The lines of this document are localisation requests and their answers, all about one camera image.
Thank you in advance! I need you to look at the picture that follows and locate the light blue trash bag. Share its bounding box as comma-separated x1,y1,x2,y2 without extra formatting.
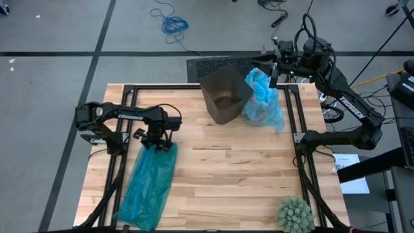
241,67,286,133

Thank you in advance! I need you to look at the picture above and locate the dark brown plastic trash bin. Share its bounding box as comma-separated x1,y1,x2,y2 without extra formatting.
198,64,255,126

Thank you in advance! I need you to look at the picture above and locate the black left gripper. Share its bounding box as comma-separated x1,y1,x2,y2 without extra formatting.
133,124,175,153

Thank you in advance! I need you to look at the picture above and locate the teal green trash bag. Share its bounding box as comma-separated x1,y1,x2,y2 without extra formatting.
113,141,179,232

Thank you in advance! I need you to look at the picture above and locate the green spiky artificial plant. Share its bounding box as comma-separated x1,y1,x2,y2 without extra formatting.
277,195,316,233

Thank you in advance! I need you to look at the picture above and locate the white paper sheet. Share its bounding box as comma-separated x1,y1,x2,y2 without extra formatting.
332,153,371,195

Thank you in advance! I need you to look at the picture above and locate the grey side desk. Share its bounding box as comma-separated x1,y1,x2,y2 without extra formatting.
386,60,414,233

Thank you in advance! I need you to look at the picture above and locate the black padded bar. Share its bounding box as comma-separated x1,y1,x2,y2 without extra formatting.
337,147,408,184

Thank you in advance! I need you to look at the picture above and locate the yellow extension cable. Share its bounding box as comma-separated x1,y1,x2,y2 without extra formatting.
351,67,406,89

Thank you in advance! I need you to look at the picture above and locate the black desk device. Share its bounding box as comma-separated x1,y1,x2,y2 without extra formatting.
389,74,414,111

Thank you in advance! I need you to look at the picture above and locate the black tripod foot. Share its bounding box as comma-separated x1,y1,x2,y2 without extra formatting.
384,0,414,17

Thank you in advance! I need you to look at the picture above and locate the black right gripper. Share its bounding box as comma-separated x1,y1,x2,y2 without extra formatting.
251,39,307,89

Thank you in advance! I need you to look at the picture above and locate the black power strip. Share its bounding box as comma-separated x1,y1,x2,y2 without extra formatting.
270,11,290,28

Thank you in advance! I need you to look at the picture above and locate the blue coiled cable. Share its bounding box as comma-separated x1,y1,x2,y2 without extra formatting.
149,0,190,45

